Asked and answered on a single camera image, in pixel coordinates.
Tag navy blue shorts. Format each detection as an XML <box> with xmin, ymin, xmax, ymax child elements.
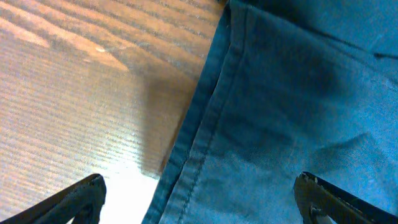
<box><xmin>143</xmin><ymin>0</ymin><xmax>397</xmax><ymax>223</ymax></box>

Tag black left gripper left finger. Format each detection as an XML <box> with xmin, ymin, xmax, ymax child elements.
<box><xmin>1</xmin><ymin>174</ymin><xmax>106</xmax><ymax>224</ymax></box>

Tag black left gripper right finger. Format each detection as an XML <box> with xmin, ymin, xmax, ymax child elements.
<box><xmin>294</xmin><ymin>172</ymin><xmax>397</xmax><ymax>224</ymax></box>

